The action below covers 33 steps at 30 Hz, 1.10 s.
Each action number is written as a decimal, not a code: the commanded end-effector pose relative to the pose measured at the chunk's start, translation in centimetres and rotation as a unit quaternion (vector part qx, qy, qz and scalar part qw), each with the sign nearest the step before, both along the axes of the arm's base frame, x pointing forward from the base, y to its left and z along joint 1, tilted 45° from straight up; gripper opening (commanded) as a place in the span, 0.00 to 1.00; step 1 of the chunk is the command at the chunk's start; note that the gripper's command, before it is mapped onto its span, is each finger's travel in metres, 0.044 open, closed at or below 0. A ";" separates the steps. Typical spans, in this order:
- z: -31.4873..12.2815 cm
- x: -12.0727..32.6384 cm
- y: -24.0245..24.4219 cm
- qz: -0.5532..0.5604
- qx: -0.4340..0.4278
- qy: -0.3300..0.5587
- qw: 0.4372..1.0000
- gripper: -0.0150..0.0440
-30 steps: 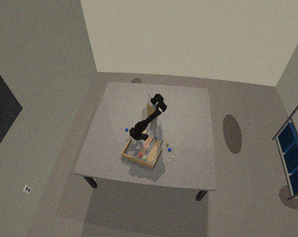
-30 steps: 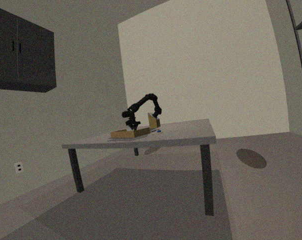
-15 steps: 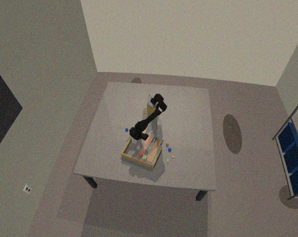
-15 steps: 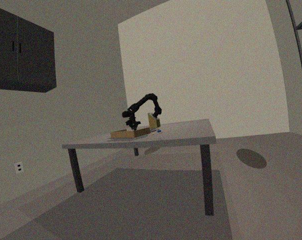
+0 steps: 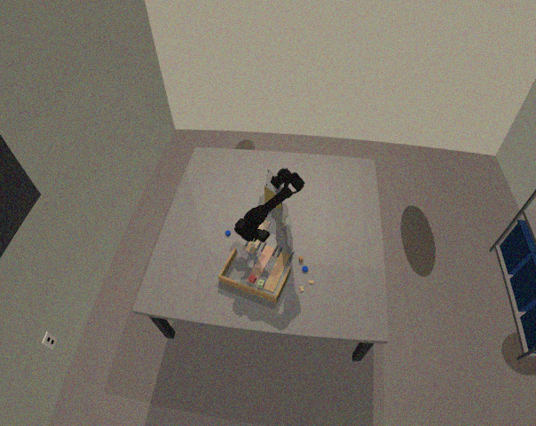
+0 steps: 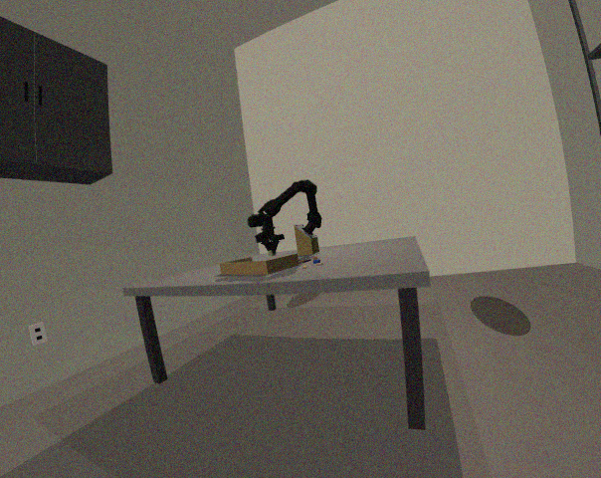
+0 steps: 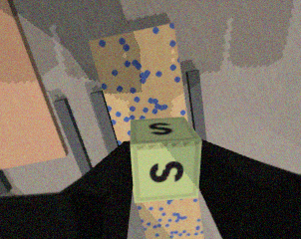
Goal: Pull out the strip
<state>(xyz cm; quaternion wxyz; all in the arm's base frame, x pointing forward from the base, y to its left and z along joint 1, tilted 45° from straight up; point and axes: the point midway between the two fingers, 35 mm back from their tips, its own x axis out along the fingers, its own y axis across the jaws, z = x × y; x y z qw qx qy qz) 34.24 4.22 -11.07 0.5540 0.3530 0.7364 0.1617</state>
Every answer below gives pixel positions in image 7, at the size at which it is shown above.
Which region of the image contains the light green letter cube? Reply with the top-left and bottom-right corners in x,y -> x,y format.
130,117 -> 202,203

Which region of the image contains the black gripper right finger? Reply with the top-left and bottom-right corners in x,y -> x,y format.
199,140 -> 301,239

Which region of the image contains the tan strip with blue dots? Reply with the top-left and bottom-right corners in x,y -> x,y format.
88,23 -> 204,239

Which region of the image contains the peach flat strip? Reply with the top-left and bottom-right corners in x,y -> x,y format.
0,0 -> 68,169

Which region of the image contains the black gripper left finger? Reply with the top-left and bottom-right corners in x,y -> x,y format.
0,141 -> 133,239

